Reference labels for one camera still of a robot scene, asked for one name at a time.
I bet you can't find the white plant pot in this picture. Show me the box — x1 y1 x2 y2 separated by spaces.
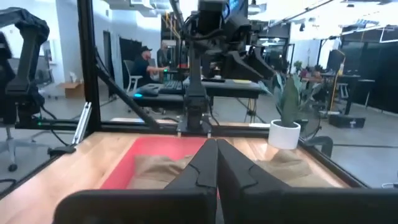
267 119 302 151

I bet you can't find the red translucent plastic bin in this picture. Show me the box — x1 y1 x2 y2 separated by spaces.
99 136 219 190

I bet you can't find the black computer mouse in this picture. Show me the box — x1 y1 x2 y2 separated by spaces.
135 86 160 98

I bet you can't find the cardboard box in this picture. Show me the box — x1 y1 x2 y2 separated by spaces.
58 81 86 100

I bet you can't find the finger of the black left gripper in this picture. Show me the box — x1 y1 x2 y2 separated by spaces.
252 45 277 79
229 50 266 83

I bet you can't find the white chair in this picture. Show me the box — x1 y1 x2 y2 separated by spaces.
123 58 144 95

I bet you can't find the black desk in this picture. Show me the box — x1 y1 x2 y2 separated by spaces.
132 77 266 108

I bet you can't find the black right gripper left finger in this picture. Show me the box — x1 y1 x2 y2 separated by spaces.
164 138 218 192

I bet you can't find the person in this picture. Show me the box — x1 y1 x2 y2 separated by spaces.
156 41 172 68
132 45 170 90

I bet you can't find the black keyboard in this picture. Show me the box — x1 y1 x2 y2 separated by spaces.
157 79 185 95

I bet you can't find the tan fabric hat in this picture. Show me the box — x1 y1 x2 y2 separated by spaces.
126 148 341 190

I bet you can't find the silver metal bracket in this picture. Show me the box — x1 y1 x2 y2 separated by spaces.
72 101 93 146

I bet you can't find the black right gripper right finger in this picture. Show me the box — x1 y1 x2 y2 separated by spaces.
216 139 290 191

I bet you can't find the green artificial plant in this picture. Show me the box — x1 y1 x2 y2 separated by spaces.
263 72 322 128

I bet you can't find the black case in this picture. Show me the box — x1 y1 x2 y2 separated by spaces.
328 113 367 129

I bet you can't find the grey office chair base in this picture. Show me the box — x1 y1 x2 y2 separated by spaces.
0 124 48 173

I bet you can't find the black stool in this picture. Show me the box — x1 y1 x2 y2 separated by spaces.
356 78 376 108

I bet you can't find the black cloth-covered equipment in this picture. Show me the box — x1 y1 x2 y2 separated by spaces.
0 6 51 127

